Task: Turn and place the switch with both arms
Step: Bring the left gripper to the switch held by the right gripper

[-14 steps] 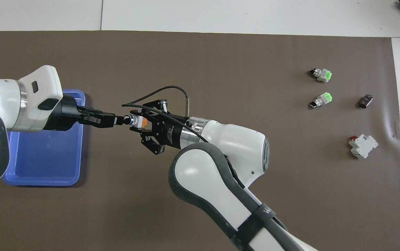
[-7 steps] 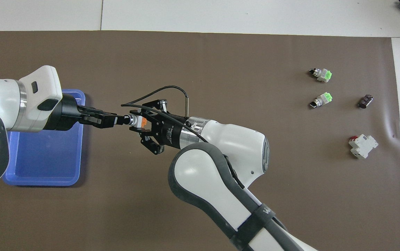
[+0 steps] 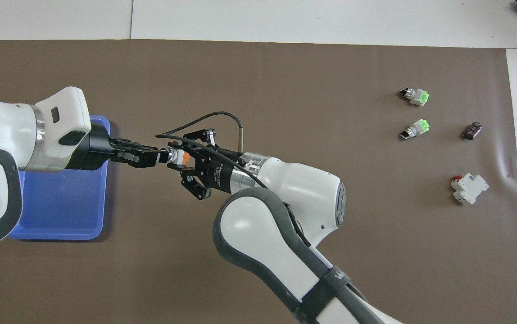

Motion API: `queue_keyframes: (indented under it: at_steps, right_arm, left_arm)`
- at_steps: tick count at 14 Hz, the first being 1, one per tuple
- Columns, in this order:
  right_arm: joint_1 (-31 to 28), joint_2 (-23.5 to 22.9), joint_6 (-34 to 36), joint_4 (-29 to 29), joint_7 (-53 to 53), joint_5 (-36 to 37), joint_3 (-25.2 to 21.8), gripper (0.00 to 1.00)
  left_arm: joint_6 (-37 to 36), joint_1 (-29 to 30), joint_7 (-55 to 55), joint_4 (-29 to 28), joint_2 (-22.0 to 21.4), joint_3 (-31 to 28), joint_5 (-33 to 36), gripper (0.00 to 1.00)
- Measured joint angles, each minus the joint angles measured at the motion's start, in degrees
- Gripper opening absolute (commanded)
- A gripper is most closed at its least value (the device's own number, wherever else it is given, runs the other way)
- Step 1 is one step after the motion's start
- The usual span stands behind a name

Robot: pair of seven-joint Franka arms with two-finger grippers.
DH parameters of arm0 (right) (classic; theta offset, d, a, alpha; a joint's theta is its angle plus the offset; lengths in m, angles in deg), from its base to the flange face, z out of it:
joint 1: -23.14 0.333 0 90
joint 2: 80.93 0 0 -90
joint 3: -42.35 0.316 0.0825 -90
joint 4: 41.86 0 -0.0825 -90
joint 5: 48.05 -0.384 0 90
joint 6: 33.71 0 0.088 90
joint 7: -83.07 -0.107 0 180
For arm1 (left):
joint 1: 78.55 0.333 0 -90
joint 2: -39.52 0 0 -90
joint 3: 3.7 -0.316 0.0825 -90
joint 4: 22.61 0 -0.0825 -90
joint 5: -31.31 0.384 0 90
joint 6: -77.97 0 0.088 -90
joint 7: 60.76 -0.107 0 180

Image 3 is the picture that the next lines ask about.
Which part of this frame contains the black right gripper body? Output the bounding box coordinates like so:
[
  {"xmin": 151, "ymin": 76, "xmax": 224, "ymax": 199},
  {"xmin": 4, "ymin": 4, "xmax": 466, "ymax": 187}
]
[{"xmin": 193, "ymin": 146, "xmax": 245, "ymax": 195}]

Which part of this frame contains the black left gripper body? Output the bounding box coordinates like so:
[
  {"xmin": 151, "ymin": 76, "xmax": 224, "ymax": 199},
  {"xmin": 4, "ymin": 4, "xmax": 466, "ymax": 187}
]
[{"xmin": 67, "ymin": 122, "xmax": 122, "ymax": 171}]

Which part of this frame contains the orange and white selector switch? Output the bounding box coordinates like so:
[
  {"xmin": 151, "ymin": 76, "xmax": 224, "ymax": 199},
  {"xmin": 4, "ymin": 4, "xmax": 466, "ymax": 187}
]
[{"xmin": 159, "ymin": 148, "xmax": 190, "ymax": 166}]

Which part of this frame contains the white circuit breaker red lever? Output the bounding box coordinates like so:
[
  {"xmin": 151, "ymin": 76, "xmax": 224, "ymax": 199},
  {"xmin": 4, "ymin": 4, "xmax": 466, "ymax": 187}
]
[{"xmin": 450, "ymin": 173, "xmax": 490, "ymax": 206}]

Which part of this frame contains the blue plastic tray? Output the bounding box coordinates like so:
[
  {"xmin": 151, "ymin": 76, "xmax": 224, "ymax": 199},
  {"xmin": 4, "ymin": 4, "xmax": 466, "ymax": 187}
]
[{"xmin": 9, "ymin": 115, "xmax": 111, "ymax": 240}]

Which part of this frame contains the brown paper table mat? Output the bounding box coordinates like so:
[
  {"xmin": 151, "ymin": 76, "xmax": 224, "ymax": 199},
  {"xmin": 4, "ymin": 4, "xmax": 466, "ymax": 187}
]
[{"xmin": 0, "ymin": 40, "xmax": 517, "ymax": 324}]

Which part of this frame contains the small dark terminal block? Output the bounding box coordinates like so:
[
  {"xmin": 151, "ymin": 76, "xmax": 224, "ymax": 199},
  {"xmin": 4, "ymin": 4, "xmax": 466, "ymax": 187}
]
[{"xmin": 463, "ymin": 121, "xmax": 483, "ymax": 141}]

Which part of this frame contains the green and white selector switch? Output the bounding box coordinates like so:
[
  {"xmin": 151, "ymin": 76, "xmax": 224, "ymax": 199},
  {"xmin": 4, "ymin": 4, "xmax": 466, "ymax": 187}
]
[
  {"xmin": 399, "ymin": 119, "xmax": 431, "ymax": 141},
  {"xmin": 399, "ymin": 88, "xmax": 430, "ymax": 107}
]

